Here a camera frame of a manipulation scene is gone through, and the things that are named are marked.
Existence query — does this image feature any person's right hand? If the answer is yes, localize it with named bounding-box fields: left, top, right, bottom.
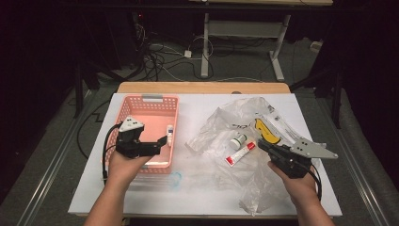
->
left=267, top=161, right=318, bottom=202

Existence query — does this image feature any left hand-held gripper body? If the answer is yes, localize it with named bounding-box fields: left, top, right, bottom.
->
left=115, top=116, right=149, bottom=159

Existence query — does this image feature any silver and red ointment tube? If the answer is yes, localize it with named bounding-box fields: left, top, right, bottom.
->
left=224, top=141, right=257, bottom=168

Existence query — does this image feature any small white jar green label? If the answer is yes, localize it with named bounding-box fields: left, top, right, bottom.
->
left=229, top=133, right=248, bottom=151

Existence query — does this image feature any bundle of floor cables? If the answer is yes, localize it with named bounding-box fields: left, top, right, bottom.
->
left=133, top=22, right=267, bottom=83

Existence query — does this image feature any person's left hand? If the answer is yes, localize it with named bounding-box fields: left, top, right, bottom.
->
left=105, top=150, right=153, bottom=190

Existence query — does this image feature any metal floor rail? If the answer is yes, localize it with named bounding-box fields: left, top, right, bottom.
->
left=24, top=89, right=95, bottom=226
left=314, top=90, right=393, bottom=226

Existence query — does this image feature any white table cover sheet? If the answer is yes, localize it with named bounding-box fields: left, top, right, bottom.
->
left=68, top=92, right=343, bottom=218

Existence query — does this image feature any pink perforated plastic basket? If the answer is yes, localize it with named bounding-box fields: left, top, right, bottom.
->
left=104, top=93, right=181, bottom=175

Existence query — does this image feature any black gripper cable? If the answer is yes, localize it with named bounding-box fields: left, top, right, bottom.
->
left=309, top=164, right=324, bottom=202
left=101, top=122, right=122, bottom=185

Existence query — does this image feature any metal frame desk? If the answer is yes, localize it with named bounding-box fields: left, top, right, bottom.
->
left=187, top=0, right=334, bottom=83

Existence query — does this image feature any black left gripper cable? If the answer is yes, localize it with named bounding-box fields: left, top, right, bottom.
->
left=101, top=122, right=122, bottom=185

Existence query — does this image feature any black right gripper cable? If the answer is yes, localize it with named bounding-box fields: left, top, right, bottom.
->
left=309, top=164, right=324, bottom=202

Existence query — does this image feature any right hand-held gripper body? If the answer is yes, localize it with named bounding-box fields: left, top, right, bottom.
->
left=265, top=137, right=339, bottom=180

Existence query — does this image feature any clear plastic bag yellow face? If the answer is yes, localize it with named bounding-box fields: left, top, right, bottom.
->
left=184, top=96, right=328, bottom=218

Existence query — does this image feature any black metal stand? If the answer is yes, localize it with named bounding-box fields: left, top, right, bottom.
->
left=290, top=67, right=343, bottom=130
left=73, top=60, right=84, bottom=119

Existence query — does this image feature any small beige box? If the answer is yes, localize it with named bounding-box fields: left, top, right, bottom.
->
left=310, top=40, right=324, bottom=53

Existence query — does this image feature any white dropper bottle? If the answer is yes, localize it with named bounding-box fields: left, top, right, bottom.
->
left=166, top=123, right=175, bottom=148

